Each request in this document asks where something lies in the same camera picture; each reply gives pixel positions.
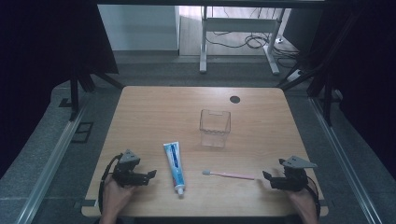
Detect white power strip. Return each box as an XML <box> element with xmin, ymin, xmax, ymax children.
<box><xmin>286</xmin><ymin>69</ymin><xmax>304</xmax><ymax>83</ymax></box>

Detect white desk frame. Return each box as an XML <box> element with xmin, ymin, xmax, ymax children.
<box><xmin>199</xmin><ymin>6</ymin><xmax>286</xmax><ymax>76</ymax></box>

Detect dark curtain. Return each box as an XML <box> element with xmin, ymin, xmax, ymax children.
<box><xmin>0</xmin><ymin>0</ymin><xmax>120</xmax><ymax>178</ymax></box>
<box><xmin>311</xmin><ymin>0</ymin><xmax>396</xmax><ymax>171</ymax></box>

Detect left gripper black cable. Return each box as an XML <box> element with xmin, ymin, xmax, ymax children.
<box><xmin>97</xmin><ymin>153</ymin><xmax>124</xmax><ymax>216</ymax></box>

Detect black floor cables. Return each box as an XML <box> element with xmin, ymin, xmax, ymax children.
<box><xmin>205</xmin><ymin>7</ymin><xmax>301</xmax><ymax>69</ymax></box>

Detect pink toothbrush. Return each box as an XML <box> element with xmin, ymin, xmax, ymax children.
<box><xmin>202</xmin><ymin>169</ymin><xmax>256</xmax><ymax>181</ymax></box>

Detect person's right hand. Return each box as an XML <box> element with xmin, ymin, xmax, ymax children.
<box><xmin>286</xmin><ymin>186</ymin><xmax>319</xmax><ymax>218</ymax></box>

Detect person's left hand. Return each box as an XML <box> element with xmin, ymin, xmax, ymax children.
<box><xmin>101</xmin><ymin>175</ymin><xmax>136</xmax><ymax>217</ymax></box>

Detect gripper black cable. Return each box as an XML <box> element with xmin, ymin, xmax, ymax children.
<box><xmin>97</xmin><ymin>153</ymin><xmax>124</xmax><ymax>216</ymax></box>
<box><xmin>305</xmin><ymin>176</ymin><xmax>322</xmax><ymax>219</ymax></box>

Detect clear plastic container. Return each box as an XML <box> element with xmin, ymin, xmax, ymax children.
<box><xmin>199</xmin><ymin>108</ymin><xmax>232</xmax><ymax>148</ymax></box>

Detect black overhead beam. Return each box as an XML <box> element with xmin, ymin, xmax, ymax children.
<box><xmin>96</xmin><ymin>0</ymin><xmax>326</xmax><ymax>9</ymax></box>

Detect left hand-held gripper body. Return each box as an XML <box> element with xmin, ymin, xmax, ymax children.
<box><xmin>111</xmin><ymin>148</ymin><xmax>148</xmax><ymax>188</ymax></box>

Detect aluminium floor rail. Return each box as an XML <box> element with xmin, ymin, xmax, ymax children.
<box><xmin>13</xmin><ymin>102</ymin><xmax>90</xmax><ymax>224</ymax></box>
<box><xmin>309</xmin><ymin>96</ymin><xmax>386</xmax><ymax>224</ymax></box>

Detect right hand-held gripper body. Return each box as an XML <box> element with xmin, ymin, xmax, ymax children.
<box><xmin>278</xmin><ymin>155</ymin><xmax>318</xmax><ymax>191</ymax></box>

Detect blue white toothpaste tube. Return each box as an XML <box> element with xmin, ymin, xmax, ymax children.
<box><xmin>163</xmin><ymin>141</ymin><xmax>187</xmax><ymax>196</ymax></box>

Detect black metal stand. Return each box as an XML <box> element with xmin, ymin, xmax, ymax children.
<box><xmin>59</xmin><ymin>66</ymin><xmax>125</xmax><ymax>122</ymax></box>
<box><xmin>276</xmin><ymin>8</ymin><xmax>359</xmax><ymax>127</ymax></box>

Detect black floor bracket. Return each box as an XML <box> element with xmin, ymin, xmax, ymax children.
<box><xmin>71</xmin><ymin>121</ymin><xmax>94</xmax><ymax>144</ymax></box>

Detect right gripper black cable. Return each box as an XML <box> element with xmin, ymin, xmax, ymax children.
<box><xmin>305</xmin><ymin>176</ymin><xmax>322</xmax><ymax>219</ymax></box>

